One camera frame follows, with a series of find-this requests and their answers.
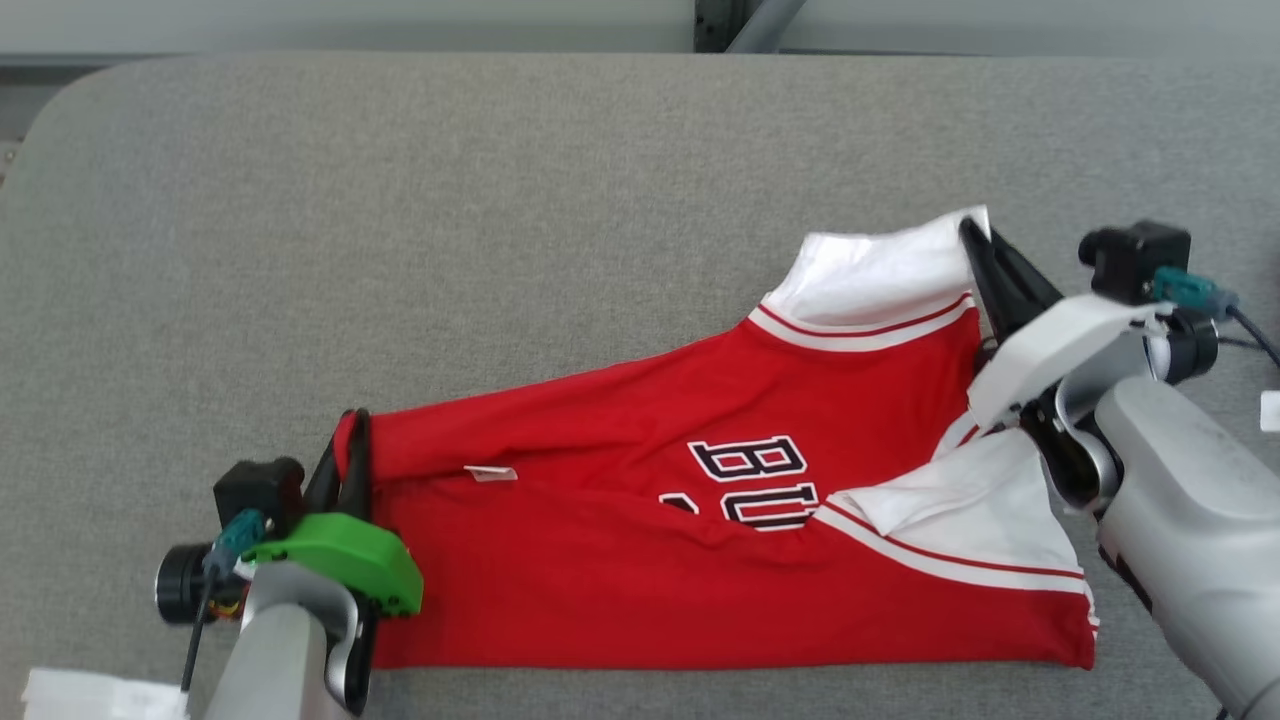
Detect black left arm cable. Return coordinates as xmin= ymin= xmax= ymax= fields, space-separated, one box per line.
xmin=179 ymin=574 xmax=217 ymax=694

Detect grey cylindrical strut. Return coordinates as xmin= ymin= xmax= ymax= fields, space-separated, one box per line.
xmin=725 ymin=0 xmax=807 ymax=55

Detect dark metal bracket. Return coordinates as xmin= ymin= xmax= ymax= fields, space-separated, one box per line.
xmin=693 ymin=0 xmax=749 ymax=54

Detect large white paper sheet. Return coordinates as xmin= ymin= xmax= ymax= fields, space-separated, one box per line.
xmin=21 ymin=667 xmax=217 ymax=720

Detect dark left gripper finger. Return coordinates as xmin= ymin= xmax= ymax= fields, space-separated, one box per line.
xmin=339 ymin=407 xmax=374 ymax=520
xmin=304 ymin=439 xmax=342 ymax=517

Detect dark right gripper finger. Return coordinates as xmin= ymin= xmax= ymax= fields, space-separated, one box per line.
xmin=957 ymin=217 xmax=1017 ymax=342
xmin=989 ymin=234 xmax=1064 ymax=322

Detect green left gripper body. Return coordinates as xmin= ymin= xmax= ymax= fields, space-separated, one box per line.
xmin=242 ymin=511 xmax=425 ymax=717

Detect teal camera connector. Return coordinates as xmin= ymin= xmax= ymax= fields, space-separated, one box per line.
xmin=204 ymin=509 xmax=267 ymax=582
xmin=1149 ymin=265 xmax=1240 ymax=322

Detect red jersey with white sleeves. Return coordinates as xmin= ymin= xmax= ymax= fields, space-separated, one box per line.
xmin=333 ymin=205 xmax=1102 ymax=672

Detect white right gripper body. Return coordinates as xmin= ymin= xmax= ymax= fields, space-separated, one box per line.
xmin=964 ymin=292 xmax=1172 ymax=512

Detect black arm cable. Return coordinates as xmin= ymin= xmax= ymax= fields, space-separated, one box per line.
xmin=179 ymin=574 xmax=217 ymax=694
xmin=1224 ymin=304 xmax=1280 ymax=368

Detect teal right camera connector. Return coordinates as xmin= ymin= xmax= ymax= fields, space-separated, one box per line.
xmin=1149 ymin=265 xmax=1240 ymax=322

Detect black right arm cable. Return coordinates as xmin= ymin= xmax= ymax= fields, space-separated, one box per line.
xmin=1224 ymin=304 xmax=1280 ymax=368

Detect teal left camera connector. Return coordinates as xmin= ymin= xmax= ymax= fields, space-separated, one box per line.
xmin=204 ymin=509 xmax=267 ymax=582

